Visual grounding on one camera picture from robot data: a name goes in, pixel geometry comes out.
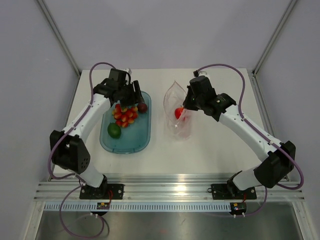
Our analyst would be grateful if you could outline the aluminium mounting rail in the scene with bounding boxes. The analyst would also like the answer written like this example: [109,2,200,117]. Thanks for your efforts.
[33,173,306,202]

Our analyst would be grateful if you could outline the aluminium frame post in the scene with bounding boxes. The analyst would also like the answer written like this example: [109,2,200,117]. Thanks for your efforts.
[34,0,82,78]
[251,0,301,77]

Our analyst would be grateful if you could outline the green fake lime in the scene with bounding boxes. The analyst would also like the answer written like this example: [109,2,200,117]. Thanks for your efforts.
[107,122,122,139]

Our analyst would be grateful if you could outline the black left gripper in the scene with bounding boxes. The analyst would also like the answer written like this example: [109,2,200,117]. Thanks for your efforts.
[117,80,144,108]

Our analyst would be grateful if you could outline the clear pink zip top bag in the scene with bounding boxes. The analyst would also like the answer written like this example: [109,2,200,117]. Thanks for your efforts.
[163,81,192,141]

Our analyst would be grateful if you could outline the left aluminium frame post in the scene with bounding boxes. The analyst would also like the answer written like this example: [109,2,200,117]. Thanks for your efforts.
[34,0,82,78]

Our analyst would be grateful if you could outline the white slotted cable duct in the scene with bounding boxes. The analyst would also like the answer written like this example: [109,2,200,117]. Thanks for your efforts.
[44,201,231,213]

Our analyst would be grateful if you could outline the red yellow fake apple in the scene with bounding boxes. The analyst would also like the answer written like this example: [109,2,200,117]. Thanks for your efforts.
[174,106,184,120]

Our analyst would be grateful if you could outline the blue transparent plastic tray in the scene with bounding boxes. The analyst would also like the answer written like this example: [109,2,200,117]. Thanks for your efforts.
[99,91,152,154]

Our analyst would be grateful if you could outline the red strawberry bunch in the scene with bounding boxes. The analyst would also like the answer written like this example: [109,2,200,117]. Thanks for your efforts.
[112,103,138,128]

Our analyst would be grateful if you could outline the dark purple fake plum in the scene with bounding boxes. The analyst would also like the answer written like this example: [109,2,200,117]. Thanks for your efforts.
[137,102,148,114]

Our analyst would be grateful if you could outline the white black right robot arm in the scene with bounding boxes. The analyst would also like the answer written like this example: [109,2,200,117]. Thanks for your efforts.
[183,75,296,199]

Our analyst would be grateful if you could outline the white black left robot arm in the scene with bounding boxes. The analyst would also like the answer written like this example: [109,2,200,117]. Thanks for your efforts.
[48,68,143,200]

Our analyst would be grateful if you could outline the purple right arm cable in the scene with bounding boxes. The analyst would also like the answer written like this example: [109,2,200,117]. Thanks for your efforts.
[192,63,305,218]

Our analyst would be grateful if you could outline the right aluminium frame post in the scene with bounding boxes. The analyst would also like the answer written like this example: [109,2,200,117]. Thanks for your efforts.
[251,0,301,77]

